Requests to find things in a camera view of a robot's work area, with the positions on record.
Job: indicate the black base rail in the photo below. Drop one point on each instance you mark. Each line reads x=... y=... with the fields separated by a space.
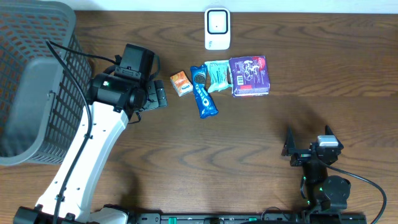
x=156 y=218

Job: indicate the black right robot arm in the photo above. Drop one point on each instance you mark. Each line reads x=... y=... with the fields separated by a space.
x=323 y=192

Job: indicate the small orange snack box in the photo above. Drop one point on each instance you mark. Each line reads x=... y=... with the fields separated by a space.
x=181 y=83

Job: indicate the grey plastic mesh basket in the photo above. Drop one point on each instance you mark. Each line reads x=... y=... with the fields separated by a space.
x=41 y=66

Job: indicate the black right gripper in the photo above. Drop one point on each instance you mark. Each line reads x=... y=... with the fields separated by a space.
x=301 y=156

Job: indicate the mint green snack packet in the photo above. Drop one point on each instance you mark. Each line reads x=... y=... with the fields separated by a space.
x=218 y=72

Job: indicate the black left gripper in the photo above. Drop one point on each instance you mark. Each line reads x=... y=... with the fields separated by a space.
x=158 y=94

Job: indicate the purple snack box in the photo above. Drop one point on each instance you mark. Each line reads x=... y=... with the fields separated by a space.
x=249 y=76

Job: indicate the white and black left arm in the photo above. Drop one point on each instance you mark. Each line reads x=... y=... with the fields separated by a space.
x=112 y=100

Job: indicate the blue Oreo cookie pack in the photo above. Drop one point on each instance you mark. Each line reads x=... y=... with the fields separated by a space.
x=204 y=101

